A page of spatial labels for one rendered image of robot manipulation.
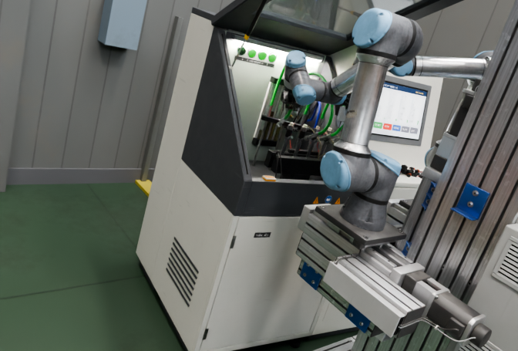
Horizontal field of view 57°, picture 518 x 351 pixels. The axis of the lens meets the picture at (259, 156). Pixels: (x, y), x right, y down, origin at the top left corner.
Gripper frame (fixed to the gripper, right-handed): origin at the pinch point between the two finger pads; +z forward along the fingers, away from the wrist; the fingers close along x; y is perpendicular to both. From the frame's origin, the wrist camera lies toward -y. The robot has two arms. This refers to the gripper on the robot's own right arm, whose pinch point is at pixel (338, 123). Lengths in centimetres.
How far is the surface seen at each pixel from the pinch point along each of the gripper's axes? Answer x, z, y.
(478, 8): 189, -79, -94
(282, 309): 8, 96, -3
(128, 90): -21, 48, -199
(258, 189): -27.2, 32.4, -3.0
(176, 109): -35, 25, -80
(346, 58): 35, -23, -46
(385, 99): 59, -8, -33
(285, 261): 0, 68, -3
